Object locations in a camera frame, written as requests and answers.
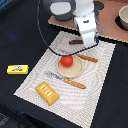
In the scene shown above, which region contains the orange bread loaf toy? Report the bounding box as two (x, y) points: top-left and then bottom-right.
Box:
(35, 81), (59, 105)

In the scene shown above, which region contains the yellow butter box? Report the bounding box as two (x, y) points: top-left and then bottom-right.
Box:
(7, 65), (29, 74)

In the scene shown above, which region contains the grey pot with handle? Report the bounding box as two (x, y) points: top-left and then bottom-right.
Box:
(95, 15), (106, 30)

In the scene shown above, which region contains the beige woven placemat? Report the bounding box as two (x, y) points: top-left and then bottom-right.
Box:
(14, 31), (115, 128)

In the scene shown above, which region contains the red tomato toy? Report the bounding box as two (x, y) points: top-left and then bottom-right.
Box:
(60, 56), (73, 67)

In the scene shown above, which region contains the black stove burner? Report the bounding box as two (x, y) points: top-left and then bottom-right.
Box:
(94, 1), (104, 10)

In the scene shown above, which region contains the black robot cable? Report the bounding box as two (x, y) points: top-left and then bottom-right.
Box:
(35, 0), (100, 57)

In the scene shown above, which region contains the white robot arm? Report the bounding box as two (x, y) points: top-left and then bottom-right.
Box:
(43, 0), (97, 47)

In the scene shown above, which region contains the fork with wooden handle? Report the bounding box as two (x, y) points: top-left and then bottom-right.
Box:
(45, 71), (86, 89)

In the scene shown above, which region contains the pink stove board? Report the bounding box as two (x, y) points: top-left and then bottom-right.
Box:
(48, 1), (128, 43)

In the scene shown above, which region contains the round wooden plate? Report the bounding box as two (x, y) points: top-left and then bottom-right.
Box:
(56, 56), (84, 78)

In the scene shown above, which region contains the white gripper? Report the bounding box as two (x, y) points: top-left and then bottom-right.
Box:
(74, 14), (97, 47)

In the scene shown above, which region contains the knife with wooden handle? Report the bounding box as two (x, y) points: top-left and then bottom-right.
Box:
(59, 48), (100, 64)

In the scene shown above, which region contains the beige bowl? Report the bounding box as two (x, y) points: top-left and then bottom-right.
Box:
(119, 5), (128, 30)

